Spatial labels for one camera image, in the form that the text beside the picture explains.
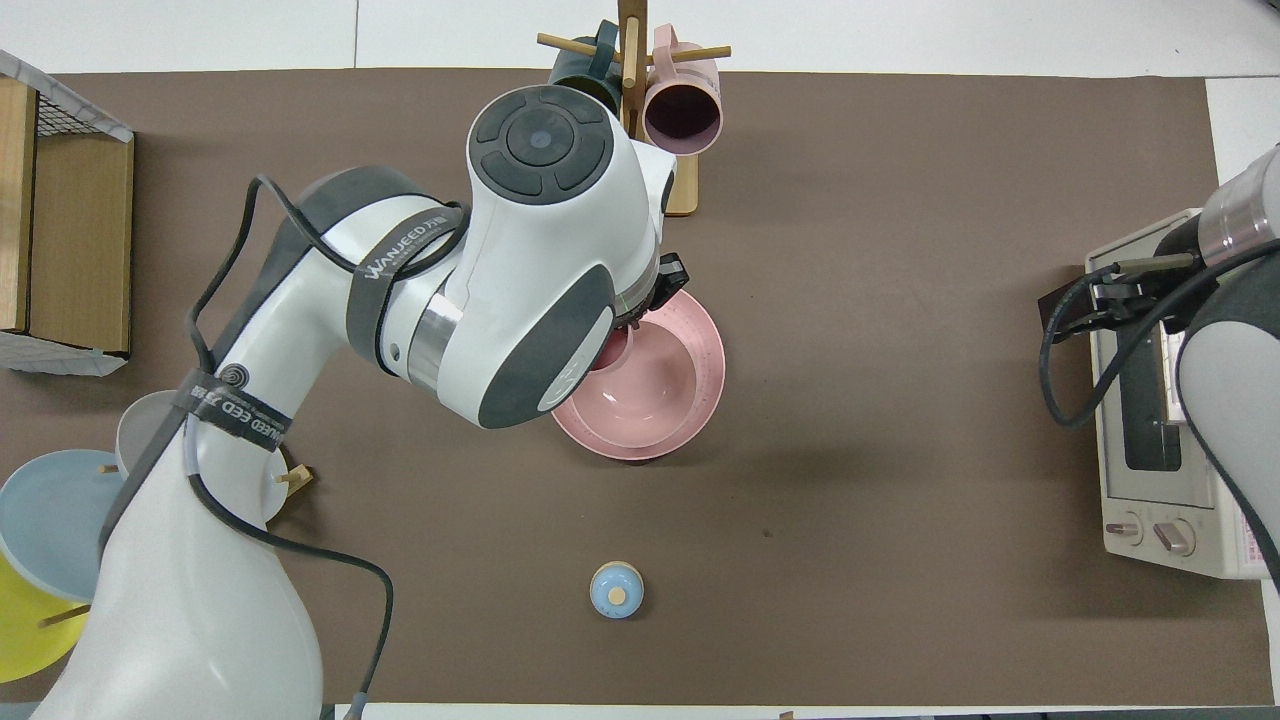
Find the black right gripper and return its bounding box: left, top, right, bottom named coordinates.
left=1038, top=220, right=1217, bottom=344

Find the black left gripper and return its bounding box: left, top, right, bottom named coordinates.
left=640, top=253, right=692, bottom=326

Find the pink cup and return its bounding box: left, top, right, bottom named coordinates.
left=595, top=325, right=634, bottom=374

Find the pink bowl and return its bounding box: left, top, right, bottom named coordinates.
left=572, top=312, right=703, bottom=449

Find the pink plate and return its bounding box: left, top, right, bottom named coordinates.
left=551, top=288, right=728, bottom=464

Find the pink mug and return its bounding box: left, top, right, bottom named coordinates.
left=642, top=24, right=724, bottom=158

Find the white toaster oven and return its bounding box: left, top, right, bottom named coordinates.
left=1084, top=207, right=1273, bottom=582

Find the brown table mat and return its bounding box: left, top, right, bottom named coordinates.
left=0, top=68, right=1278, bottom=707

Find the dark teal mug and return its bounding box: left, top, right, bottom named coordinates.
left=546, top=19, right=625, bottom=114

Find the wooden mug tree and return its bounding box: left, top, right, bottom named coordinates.
left=536, top=0, right=732, bottom=217

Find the grey plate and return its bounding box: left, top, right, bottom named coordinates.
left=115, top=388, right=293, bottom=524

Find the light blue plate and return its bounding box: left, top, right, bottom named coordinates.
left=0, top=449, right=127, bottom=603

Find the yellow plate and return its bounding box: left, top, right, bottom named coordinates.
left=0, top=548, right=97, bottom=684

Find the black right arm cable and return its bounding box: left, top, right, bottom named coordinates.
left=1038, top=238, right=1280, bottom=431

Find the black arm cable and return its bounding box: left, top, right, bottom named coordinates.
left=183, top=174, right=397, bottom=706
left=1038, top=238, right=1280, bottom=431

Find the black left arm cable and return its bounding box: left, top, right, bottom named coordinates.
left=183, top=174, right=397, bottom=706

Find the wooden shelf with wire basket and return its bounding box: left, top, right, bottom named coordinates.
left=0, top=48, right=136, bottom=378

